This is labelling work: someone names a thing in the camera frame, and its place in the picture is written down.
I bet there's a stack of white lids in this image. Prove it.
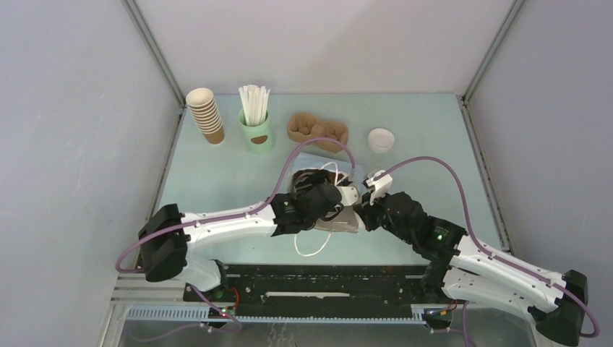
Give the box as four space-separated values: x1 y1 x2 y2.
367 128 395 153

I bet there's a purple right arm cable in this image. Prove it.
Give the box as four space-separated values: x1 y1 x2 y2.
366 155 601 347

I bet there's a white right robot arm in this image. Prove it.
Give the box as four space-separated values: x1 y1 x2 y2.
353 192 588 346

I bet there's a white paper bag with handles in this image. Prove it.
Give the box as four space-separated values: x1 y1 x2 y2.
290 162 364 257

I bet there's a bundle of white wrapped straws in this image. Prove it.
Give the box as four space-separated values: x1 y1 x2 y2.
239 85 270 127

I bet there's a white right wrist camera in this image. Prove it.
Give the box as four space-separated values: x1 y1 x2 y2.
363 170 393 205

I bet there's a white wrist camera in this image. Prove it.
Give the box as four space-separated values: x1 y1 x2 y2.
363 170 393 205
336 184 361 207

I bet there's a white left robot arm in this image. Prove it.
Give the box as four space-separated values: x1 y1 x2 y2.
138 183 359 301

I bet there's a brown cardboard cup carrier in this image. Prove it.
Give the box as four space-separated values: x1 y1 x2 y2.
286 112 349 145

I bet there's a stack of brown paper cups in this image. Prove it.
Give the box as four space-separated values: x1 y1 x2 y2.
186 87 225 145

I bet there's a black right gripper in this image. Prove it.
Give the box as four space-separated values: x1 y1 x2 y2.
353 187 414 246

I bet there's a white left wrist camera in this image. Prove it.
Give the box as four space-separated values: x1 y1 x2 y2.
336 184 361 207

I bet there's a green straw holder jar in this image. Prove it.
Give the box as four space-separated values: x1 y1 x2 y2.
239 109 275 155

